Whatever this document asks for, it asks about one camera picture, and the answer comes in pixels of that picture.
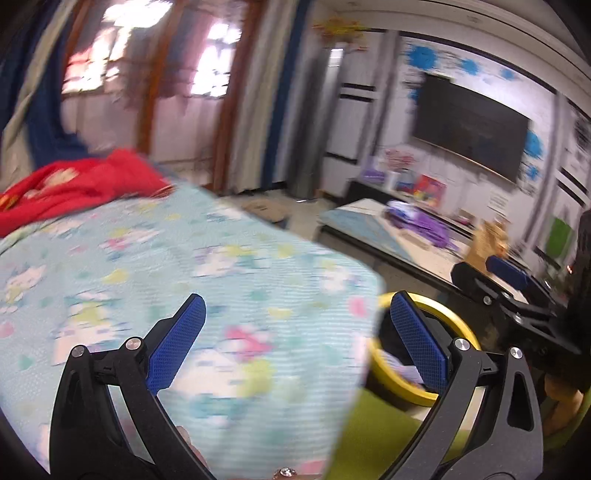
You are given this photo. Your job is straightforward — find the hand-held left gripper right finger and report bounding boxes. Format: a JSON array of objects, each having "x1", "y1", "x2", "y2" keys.
[{"x1": 390, "y1": 291, "x2": 546, "y2": 480}]

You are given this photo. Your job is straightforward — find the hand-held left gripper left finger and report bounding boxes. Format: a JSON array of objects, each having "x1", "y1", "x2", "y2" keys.
[{"x1": 48, "y1": 293, "x2": 218, "y2": 480}]

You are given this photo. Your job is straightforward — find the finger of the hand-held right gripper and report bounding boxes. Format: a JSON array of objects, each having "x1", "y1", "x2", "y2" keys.
[
  {"x1": 450, "y1": 261, "x2": 515, "y2": 321},
  {"x1": 485, "y1": 255, "x2": 557, "y2": 308}
]

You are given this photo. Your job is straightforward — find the yellow rimmed trash bin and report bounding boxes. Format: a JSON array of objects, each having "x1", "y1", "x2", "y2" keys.
[{"x1": 367, "y1": 293, "x2": 483, "y2": 407}]

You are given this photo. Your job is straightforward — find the person's right hand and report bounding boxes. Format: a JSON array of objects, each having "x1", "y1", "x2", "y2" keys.
[{"x1": 542, "y1": 374, "x2": 585, "y2": 437}]

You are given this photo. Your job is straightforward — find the person's left hand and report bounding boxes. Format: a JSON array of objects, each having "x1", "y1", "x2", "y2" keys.
[{"x1": 175, "y1": 427, "x2": 324, "y2": 480}]

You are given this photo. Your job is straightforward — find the brown paper bag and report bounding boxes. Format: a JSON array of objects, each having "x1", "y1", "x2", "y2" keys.
[{"x1": 466, "y1": 219, "x2": 509, "y2": 266}]

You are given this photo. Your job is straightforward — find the green panel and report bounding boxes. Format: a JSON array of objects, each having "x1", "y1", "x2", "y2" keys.
[{"x1": 547, "y1": 217, "x2": 575, "y2": 266}]

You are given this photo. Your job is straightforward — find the purple cloth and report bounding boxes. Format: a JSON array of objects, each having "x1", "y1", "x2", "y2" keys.
[{"x1": 388, "y1": 205, "x2": 458, "y2": 250}]

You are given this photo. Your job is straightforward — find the cartoon cat printed blanket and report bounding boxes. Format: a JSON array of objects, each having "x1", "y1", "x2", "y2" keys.
[{"x1": 0, "y1": 185, "x2": 386, "y2": 480}]

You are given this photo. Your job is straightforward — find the colourful picture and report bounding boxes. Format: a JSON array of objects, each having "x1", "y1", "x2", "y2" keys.
[{"x1": 413, "y1": 174, "x2": 448, "y2": 204}]

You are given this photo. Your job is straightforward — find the white and blue coffee table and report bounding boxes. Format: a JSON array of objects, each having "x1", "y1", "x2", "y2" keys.
[{"x1": 316, "y1": 198, "x2": 509, "y2": 324}]

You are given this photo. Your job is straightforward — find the white vase with red flowers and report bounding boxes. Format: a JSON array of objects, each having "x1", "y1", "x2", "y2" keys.
[{"x1": 383, "y1": 148, "x2": 419, "y2": 190}]

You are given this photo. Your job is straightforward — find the dark television stand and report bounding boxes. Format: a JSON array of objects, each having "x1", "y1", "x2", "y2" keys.
[{"x1": 346, "y1": 178, "x2": 555, "y2": 259}]

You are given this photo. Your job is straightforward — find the small square stool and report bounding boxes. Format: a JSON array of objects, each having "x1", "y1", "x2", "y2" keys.
[{"x1": 242, "y1": 198, "x2": 291, "y2": 229}]

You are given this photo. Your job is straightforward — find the red flower printed blanket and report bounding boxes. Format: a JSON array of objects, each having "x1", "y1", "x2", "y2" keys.
[{"x1": 0, "y1": 148, "x2": 174, "y2": 238}]

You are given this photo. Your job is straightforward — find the silver tower air conditioner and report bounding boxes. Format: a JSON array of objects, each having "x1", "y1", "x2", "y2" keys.
[{"x1": 286, "y1": 44, "x2": 345, "y2": 201}]

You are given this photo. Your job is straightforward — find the beige curtain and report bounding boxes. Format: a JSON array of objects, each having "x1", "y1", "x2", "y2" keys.
[
  {"x1": 228, "y1": 0, "x2": 287, "y2": 192},
  {"x1": 0, "y1": 0, "x2": 75, "y2": 139}
]

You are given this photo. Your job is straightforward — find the wooden framed glass door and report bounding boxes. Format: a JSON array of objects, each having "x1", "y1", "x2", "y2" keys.
[{"x1": 60, "y1": 0, "x2": 259, "y2": 190}]

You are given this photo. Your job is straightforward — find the blue curtain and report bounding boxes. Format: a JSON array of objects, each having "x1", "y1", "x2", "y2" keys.
[
  {"x1": 0, "y1": 0, "x2": 100, "y2": 160},
  {"x1": 265, "y1": 0, "x2": 315, "y2": 188}
]

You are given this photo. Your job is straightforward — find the yellow artificial flowers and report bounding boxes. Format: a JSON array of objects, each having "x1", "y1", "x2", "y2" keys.
[{"x1": 314, "y1": 16, "x2": 370, "y2": 51}]

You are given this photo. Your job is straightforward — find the black wall television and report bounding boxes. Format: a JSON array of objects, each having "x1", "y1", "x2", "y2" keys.
[{"x1": 411, "y1": 73, "x2": 532, "y2": 185}]

